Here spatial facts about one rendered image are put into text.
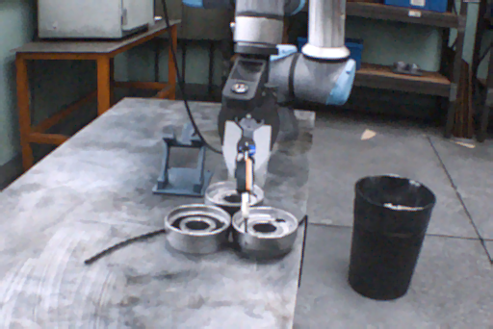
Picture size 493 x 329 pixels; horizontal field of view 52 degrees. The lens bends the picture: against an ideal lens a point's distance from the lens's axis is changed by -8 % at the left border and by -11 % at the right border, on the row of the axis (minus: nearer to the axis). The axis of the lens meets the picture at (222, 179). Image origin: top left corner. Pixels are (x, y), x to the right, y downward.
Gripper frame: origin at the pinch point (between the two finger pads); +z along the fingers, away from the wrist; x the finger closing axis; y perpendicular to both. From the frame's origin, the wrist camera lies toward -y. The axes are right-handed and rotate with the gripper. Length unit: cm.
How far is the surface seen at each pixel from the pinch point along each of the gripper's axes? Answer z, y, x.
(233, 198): 7.9, 11.0, 3.1
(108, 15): -30, 202, 111
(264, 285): 13.1, -12.2, -6.0
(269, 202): 9.2, 15.8, -3.0
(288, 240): 8.9, -3.7, -8.3
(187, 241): 10.0, -7.5, 6.8
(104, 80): 6, 184, 103
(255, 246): 10.0, -5.5, -3.5
